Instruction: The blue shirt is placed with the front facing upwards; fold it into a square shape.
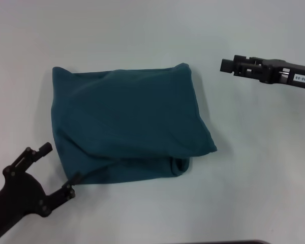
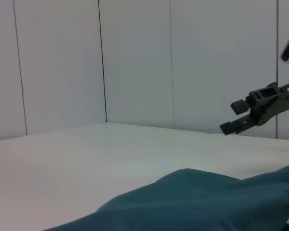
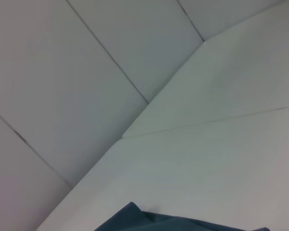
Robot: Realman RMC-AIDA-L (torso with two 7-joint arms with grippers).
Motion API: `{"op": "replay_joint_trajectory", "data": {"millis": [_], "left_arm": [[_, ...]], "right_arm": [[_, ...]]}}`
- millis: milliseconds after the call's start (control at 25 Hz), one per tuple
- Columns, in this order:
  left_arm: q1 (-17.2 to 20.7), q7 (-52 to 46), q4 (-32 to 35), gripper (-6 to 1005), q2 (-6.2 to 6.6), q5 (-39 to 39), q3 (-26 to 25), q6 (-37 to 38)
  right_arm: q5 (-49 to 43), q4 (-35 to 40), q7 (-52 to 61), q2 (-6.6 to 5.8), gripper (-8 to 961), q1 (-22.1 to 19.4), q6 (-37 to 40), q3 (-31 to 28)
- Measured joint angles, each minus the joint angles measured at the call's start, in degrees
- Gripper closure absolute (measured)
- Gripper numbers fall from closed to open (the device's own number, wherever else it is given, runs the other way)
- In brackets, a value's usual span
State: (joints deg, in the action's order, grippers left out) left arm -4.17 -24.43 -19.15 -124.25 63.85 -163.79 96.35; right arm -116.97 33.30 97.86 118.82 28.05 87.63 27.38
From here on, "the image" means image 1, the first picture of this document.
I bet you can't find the teal t-shirt with beige print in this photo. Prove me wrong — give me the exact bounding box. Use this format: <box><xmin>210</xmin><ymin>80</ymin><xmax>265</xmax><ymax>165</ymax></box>
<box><xmin>50</xmin><ymin>62</ymin><xmax>218</xmax><ymax>186</ymax></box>

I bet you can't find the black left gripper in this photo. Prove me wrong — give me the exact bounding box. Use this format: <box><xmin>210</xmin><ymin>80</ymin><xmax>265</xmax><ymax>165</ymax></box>
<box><xmin>0</xmin><ymin>142</ymin><xmax>82</xmax><ymax>243</ymax></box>

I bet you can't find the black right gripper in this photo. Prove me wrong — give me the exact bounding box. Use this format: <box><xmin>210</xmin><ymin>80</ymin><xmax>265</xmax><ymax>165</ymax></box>
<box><xmin>220</xmin><ymin>54</ymin><xmax>305</xmax><ymax>92</ymax></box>

